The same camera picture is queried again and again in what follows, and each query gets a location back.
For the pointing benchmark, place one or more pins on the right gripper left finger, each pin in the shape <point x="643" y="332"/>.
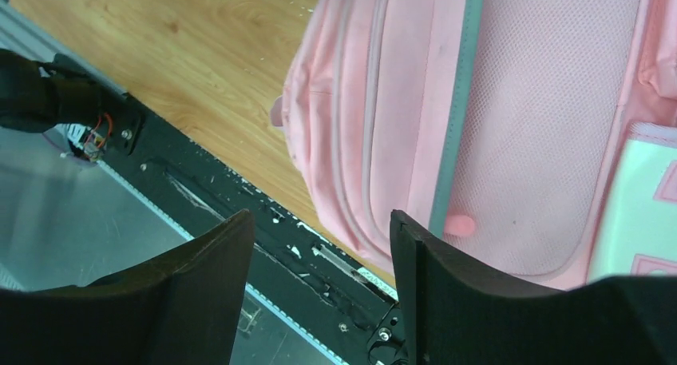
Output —
<point x="180" y="307"/>

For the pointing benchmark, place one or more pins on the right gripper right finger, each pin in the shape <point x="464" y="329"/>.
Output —
<point x="458" y="310"/>

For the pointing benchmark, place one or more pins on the aluminium frame rail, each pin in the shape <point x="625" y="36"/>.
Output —
<point x="65" y="222"/>

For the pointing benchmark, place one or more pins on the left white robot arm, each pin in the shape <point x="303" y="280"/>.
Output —
<point x="172" y="47"/>

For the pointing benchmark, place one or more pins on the pink student backpack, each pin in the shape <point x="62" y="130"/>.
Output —
<point x="537" y="136"/>

